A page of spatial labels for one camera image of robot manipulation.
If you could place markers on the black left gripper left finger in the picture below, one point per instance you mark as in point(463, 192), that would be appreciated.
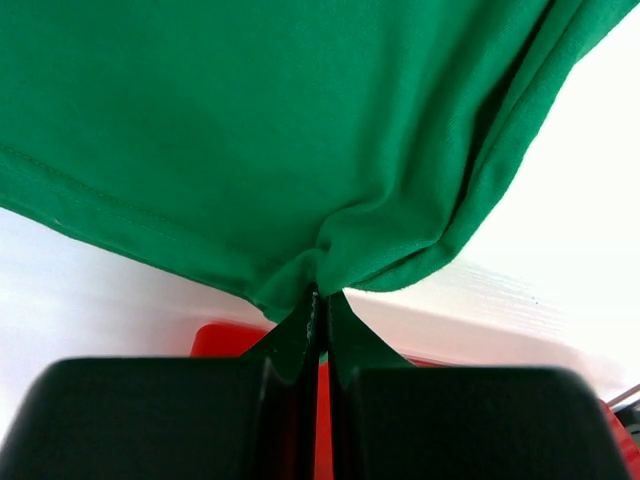
point(248, 417)

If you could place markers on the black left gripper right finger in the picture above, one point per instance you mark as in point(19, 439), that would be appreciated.
point(392, 419)

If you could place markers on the green t shirt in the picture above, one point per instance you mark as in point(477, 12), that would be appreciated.
point(259, 147)

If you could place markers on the red plastic bin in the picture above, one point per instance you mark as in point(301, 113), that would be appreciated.
point(226, 339)

